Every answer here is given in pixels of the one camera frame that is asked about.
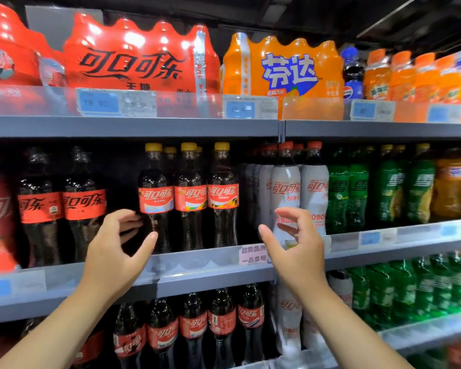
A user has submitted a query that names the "person's left hand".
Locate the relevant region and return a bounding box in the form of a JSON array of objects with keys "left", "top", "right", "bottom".
[{"left": 80, "top": 209, "right": 160, "bottom": 304}]

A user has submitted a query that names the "row of shelf price tags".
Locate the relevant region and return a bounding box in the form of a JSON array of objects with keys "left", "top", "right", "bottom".
[
  {"left": 0, "top": 220, "right": 461, "bottom": 300},
  {"left": 75, "top": 88, "right": 461, "bottom": 125}
]

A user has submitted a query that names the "grey store shelving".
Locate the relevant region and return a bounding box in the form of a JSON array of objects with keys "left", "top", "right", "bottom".
[{"left": 0, "top": 84, "right": 461, "bottom": 369}]

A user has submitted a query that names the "row of green soda bottles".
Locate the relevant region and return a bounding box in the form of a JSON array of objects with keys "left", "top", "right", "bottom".
[{"left": 349, "top": 253, "right": 461, "bottom": 331}]

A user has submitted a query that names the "person's right forearm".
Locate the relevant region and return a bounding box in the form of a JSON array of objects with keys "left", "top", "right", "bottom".
[{"left": 296, "top": 280, "right": 416, "bottom": 369}]

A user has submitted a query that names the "row of dark cola bottles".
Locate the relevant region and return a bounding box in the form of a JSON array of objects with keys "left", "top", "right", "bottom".
[
  {"left": 163, "top": 142, "right": 208, "bottom": 252},
  {"left": 17, "top": 146, "right": 109, "bottom": 266},
  {"left": 19, "top": 284, "right": 266, "bottom": 369}
]

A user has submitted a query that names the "orange Fanta multipack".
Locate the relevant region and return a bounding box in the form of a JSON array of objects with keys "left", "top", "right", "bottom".
[{"left": 221, "top": 32, "right": 345, "bottom": 100}]

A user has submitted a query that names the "red cola multipack round logo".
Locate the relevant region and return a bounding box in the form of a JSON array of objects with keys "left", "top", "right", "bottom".
[{"left": 0, "top": 2, "right": 66, "bottom": 88}]

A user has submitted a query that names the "grey rectangular panel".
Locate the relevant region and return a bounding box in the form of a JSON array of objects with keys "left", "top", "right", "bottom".
[{"left": 25, "top": 5, "right": 104, "bottom": 51}]

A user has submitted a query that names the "person's right hand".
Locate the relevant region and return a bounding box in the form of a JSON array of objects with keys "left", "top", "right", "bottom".
[{"left": 257, "top": 207, "right": 329, "bottom": 300}]

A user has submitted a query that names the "row of yellow-capped green bottles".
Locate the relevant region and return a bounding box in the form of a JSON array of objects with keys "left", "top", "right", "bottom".
[{"left": 369, "top": 143, "right": 439, "bottom": 228}]

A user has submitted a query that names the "orange soda bottle dark cap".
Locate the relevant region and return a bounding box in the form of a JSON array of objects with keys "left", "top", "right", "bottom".
[{"left": 432, "top": 148, "right": 461, "bottom": 221}]

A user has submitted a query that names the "green soda bottle green cap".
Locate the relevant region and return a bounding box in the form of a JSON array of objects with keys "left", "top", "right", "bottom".
[
  {"left": 326, "top": 146, "right": 350, "bottom": 234},
  {"left": 347, "top": 146, "right": 371, "bottom": 231}
]

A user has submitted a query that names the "red cola multipack large script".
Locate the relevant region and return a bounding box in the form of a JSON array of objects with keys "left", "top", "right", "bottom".
[{"left": 61, "top": 13, "right": 222, "bottom": 93}]

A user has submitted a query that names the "large cola bottle blue cap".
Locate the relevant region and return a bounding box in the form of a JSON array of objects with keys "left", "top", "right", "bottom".
[{"left": 341, "top": 46, "right": 367, "bottom": 100}]

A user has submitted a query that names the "person's left forearm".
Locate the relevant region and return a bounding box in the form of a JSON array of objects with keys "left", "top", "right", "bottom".
[{"left": 0, "top": 288, "right": 112, "bottom": 369}]

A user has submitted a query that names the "white cola bottle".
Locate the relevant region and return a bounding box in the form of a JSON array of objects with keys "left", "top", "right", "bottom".
[
  {"left": 326, "top": 270, "right": 354, "bottom": 308},
  {"left": 302, "top": 311, "right": 327, "bottom": 351},
  {"left": 275, "top": 284, "right": 304, "bottom": 358}
]

